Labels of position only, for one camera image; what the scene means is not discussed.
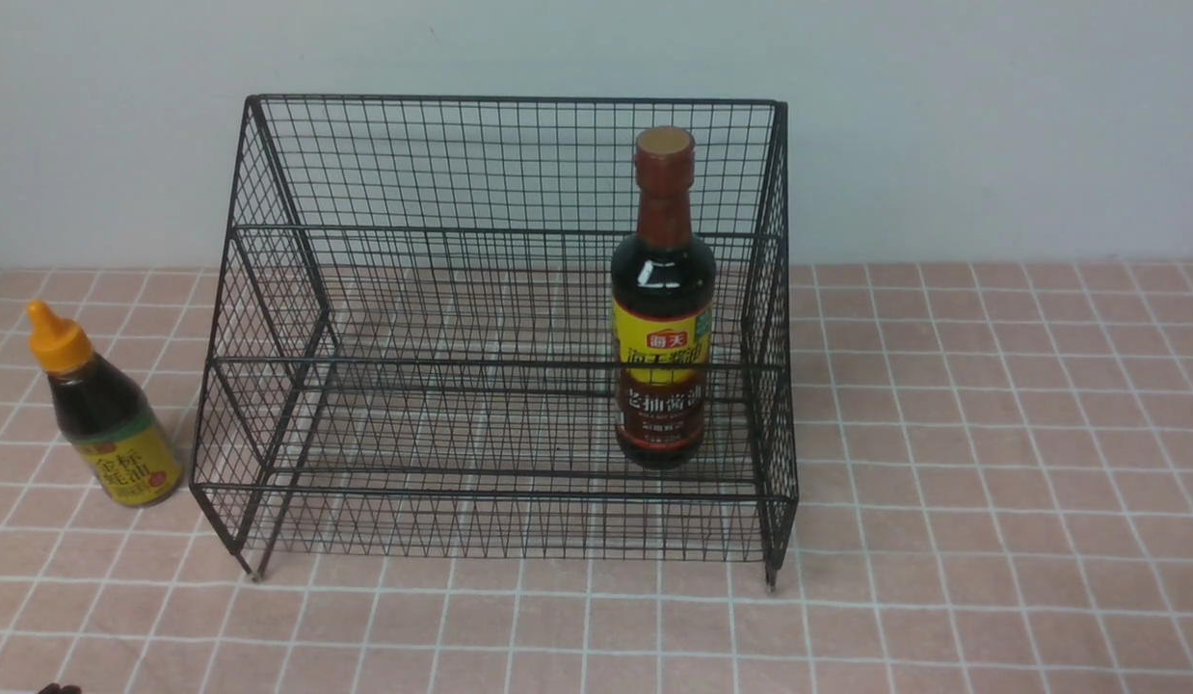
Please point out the dark soy sauce bottle red cap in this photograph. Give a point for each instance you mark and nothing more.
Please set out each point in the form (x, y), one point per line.
(662, 281)

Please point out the sesame oil bottle orange cap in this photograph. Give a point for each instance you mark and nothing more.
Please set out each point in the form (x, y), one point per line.
(102, 413)

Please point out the pink checkered tablecloth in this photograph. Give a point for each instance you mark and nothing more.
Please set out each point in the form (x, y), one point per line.
(996, 497)

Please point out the dark object at bottom edge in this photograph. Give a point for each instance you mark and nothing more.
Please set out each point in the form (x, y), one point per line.
(57, 688)

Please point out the black wire mesh shelf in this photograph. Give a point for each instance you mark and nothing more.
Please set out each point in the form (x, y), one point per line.
(412, 355)

